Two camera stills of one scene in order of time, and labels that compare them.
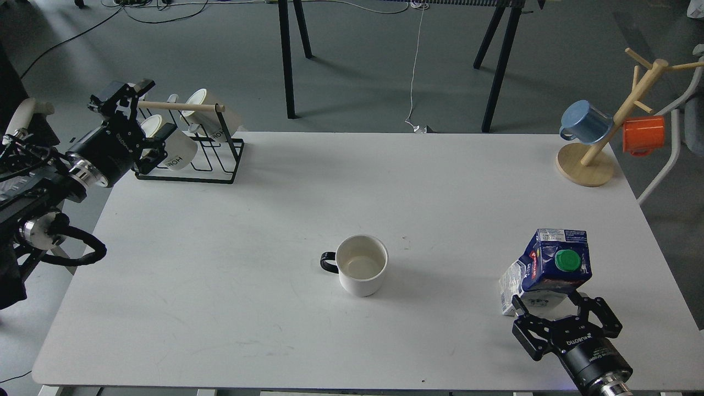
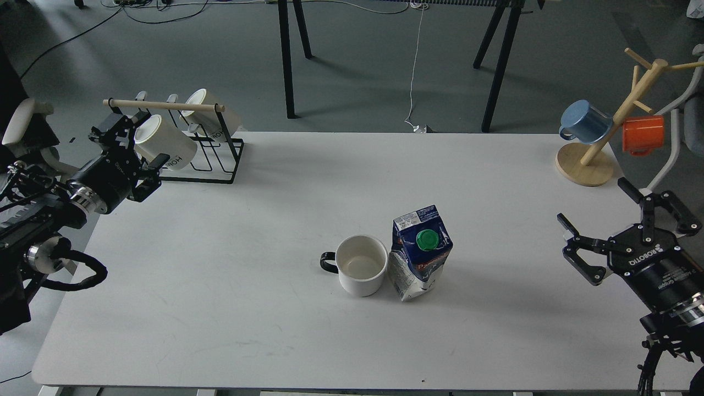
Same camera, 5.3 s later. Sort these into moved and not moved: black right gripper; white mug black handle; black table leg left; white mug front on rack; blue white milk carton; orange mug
Moved: black right gripper; blue white milk carton
Not moved: orange mug; black table leg left; white mug black handle; white mug front on rack
